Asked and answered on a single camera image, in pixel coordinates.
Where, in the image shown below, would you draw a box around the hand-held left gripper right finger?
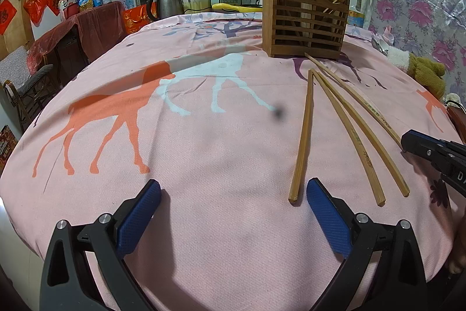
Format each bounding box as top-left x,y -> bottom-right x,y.
306,178 -> 428,311

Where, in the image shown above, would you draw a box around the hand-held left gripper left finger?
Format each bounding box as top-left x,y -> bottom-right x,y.
39,179 -> 163,311

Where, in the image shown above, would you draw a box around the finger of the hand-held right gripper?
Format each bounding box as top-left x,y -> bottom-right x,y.
400,129 -> 447,166

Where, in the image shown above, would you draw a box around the wooden utensil holder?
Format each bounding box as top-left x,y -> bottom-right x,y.
262,0 -> 351,60

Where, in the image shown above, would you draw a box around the small brown bag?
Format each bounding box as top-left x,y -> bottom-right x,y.
445,92 -> 466,122

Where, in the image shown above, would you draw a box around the olive and white plush cloth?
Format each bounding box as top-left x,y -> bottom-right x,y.
387,48 -> 446,101

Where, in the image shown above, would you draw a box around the pink deer print bedsheet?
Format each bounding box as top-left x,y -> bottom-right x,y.
0,10 -> 466,311

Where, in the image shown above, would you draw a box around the metal spoon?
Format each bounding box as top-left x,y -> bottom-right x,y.
370,37 -> 391,55

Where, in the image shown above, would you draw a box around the clear plastic bottle yellow label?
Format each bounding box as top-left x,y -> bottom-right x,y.
346,0 -> 375,29

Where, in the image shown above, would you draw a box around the red printed cardboard box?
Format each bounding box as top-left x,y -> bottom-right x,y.
0,124 -> 19,169

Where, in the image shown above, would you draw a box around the cushioned wooden chair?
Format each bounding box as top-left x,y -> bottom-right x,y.
0,46 -> 55,129

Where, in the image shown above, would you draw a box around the red cloth covered table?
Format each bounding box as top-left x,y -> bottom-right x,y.
27,1 -> 126,75

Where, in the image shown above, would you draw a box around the orange gift box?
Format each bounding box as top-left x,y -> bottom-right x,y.
122,3 -> 159,35

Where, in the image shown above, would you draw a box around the steel electric kettle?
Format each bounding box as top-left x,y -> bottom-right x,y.
146,0 -> 184,20

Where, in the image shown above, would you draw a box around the cream cooking pot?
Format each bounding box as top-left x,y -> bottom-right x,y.
175,0 -> 212,13

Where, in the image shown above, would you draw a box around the small yellow frying pan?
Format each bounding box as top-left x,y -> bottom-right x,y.
212,2 -> 263,13

